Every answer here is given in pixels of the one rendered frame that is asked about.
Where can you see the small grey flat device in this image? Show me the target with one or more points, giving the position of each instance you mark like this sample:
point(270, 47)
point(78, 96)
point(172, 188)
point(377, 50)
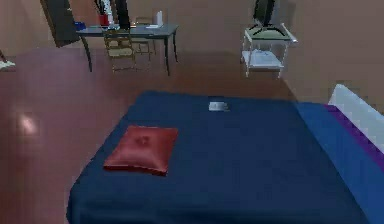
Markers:
point(218, 106)

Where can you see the red square pillow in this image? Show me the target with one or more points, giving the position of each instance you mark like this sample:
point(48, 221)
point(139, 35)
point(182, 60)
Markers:
point(143, 149)

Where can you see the blue bed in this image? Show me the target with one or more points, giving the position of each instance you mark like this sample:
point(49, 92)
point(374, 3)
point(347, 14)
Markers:
point(233, 166)

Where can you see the white trolley stand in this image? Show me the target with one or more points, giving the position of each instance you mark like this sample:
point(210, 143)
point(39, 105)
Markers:
point(265, 50)

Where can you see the dark grey desk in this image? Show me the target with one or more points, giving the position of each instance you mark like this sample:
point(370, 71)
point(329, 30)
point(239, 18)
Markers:
point(140, 31)

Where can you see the tan wooden chair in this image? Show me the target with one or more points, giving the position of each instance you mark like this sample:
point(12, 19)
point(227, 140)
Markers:
point(120, 46)

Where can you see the white box on desk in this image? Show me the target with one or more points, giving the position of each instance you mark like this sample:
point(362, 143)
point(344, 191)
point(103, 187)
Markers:
point(158, 19)

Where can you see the black television set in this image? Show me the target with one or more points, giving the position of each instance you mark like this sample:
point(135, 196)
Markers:
point(264, 15)

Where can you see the red cup with pens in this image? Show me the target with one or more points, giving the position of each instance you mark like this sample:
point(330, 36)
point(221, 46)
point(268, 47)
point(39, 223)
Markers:
point(103, 16)

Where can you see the blue flat object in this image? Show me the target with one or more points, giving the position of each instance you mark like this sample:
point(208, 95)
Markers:
point(80, 25)

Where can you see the dark brown room door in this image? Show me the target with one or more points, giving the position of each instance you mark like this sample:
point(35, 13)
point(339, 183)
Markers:
point(60, 21)

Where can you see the white object with dark leg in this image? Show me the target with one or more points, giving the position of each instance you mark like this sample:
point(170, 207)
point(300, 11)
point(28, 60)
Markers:
point(6, 62)

